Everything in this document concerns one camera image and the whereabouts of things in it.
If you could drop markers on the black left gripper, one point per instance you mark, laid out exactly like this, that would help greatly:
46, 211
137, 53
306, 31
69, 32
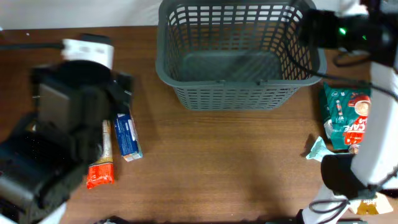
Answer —
117, 93

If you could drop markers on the mint green snack wrapper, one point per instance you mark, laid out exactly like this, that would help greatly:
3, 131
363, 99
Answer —
319, 150

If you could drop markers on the green Nescafe coffee bag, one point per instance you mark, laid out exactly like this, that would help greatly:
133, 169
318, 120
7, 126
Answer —
345, 114

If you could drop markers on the beige Pantree snack bag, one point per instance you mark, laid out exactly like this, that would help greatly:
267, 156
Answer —
376, 206

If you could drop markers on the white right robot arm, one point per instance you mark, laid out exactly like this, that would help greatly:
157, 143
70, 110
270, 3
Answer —
369, 27

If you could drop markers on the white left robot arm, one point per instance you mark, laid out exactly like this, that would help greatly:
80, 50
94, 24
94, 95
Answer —
49, 151

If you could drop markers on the blue rectangular carton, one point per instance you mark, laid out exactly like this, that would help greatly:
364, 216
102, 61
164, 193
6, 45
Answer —
126, 136

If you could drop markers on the orange biscuit packet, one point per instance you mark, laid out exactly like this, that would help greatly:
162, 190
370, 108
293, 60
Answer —
102, 171

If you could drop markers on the grey plastic mesh basket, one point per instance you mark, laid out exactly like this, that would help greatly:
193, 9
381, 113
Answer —
234, 55

